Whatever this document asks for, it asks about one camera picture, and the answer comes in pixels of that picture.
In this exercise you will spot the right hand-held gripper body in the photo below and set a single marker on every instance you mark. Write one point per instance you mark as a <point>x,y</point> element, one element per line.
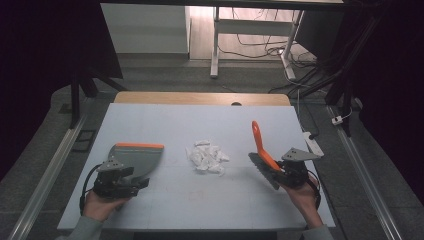
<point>296,173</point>

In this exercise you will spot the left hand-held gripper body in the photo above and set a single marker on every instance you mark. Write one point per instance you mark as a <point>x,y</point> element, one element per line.
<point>110,186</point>

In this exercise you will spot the grey dustpan with orange edge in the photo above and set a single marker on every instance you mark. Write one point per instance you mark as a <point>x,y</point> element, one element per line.
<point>140,160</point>

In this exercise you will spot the pile of white paper scraps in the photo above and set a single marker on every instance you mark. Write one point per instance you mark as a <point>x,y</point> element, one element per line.
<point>206,158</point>

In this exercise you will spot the person's left hand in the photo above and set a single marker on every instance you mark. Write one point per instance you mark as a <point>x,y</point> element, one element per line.
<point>100,208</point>

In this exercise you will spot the person's right hand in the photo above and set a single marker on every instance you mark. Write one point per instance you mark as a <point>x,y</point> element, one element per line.
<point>308,203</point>

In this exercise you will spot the white power strip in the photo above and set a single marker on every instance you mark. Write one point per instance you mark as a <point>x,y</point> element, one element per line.
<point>315,146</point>

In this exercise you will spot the wooden table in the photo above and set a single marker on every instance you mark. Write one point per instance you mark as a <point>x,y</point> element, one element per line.
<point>166,99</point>

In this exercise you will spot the black tripod stand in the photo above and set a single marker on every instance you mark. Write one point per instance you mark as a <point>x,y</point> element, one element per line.
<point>75,100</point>

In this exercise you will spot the dark grey cabinet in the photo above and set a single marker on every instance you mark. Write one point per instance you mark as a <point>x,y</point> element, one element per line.
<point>320,33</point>

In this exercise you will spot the white cabinet panel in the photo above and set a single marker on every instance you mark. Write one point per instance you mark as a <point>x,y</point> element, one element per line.
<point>146,30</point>

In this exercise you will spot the black curtain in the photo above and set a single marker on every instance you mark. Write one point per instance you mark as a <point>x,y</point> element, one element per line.
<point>400,66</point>
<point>33,50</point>

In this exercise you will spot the aluminium rail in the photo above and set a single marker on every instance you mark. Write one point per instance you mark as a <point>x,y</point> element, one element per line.
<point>50,176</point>
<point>363,173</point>

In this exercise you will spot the black camera stand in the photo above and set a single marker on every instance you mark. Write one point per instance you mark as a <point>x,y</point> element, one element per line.
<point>346,86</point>

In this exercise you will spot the white desk frame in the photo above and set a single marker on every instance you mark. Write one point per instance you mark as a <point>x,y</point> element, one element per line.
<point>253,27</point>

